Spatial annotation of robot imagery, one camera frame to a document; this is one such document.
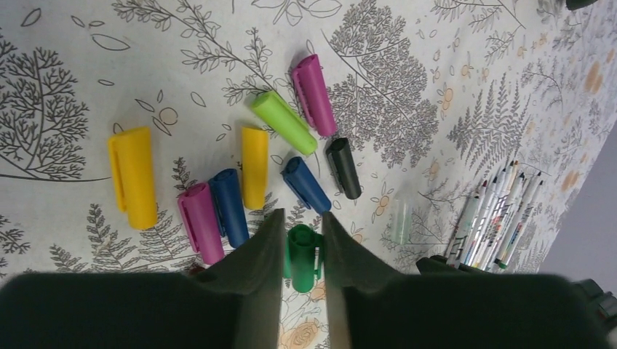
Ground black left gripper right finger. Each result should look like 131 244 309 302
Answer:
322 212 610 348

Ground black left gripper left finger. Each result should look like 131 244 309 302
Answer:
1 209 284 348

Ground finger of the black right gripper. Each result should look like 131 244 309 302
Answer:
415 256 487 275

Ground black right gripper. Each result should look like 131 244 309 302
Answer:
565 0 598 11

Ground red pen cap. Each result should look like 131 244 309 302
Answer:
188 265 204 276

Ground white marker pen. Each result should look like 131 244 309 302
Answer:
445 161 544 271

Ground purple pen cap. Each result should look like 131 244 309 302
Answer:
291 54 338 137
178 182 225 265

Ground blue pen cap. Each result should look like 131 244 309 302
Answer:
207 168 250 248
281 156 332 214

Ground black pen cap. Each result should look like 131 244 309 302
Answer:
325 137 362 200

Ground yellow pen cap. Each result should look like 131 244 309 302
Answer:
242 127 268 210
108 127 158 230

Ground green pen cap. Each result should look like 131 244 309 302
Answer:
250 90 317 156

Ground clear plastic pen cap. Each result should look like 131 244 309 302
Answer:
390 193 413 244

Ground floral patterned table mat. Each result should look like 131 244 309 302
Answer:
1 1 616 348

